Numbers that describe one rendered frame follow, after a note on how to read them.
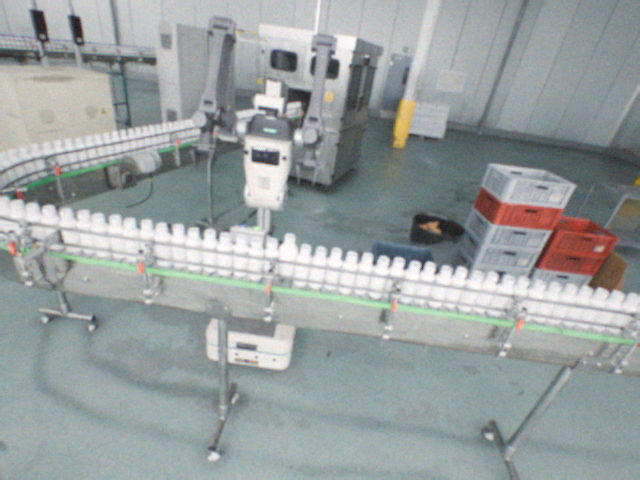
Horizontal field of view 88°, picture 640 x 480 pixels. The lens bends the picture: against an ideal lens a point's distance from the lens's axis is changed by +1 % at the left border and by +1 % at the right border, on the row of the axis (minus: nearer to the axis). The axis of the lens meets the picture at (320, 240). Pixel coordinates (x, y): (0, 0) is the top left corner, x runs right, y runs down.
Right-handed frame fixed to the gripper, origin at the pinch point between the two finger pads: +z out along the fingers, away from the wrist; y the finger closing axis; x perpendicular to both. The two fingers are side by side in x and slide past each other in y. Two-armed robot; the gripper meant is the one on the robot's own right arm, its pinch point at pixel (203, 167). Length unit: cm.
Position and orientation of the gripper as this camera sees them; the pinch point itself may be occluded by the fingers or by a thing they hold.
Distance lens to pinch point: 155.8
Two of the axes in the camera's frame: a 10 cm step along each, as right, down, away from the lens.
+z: -1.0, 10.0, 0.0
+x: 0.6, 0.0, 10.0
